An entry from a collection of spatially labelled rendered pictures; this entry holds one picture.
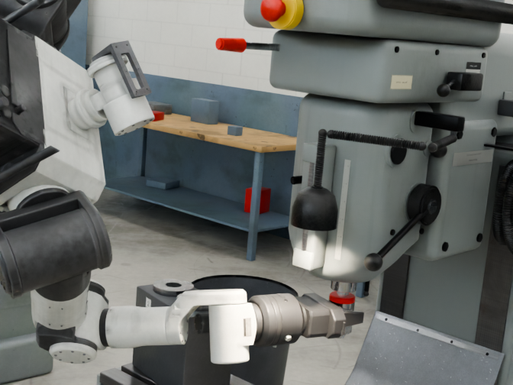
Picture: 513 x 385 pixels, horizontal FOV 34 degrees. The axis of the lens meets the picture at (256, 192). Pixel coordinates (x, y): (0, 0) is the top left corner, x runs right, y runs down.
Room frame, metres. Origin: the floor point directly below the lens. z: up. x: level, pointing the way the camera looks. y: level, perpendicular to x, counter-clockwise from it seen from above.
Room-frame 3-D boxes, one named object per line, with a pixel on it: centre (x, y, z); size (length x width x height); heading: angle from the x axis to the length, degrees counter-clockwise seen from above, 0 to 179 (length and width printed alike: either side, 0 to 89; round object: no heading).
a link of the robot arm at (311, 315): (1.43, -0.09, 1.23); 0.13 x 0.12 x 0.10; 30
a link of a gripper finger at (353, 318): (1.45, -0.19, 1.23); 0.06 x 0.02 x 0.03; 120
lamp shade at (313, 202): (1.29, -0.09, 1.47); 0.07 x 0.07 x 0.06
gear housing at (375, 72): (1.51, -0.20, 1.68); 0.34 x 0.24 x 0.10; 138
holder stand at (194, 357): (1.75, 0.14, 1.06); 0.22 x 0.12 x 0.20; 37
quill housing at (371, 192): (1.48, -0.18, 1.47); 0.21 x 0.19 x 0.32; 48
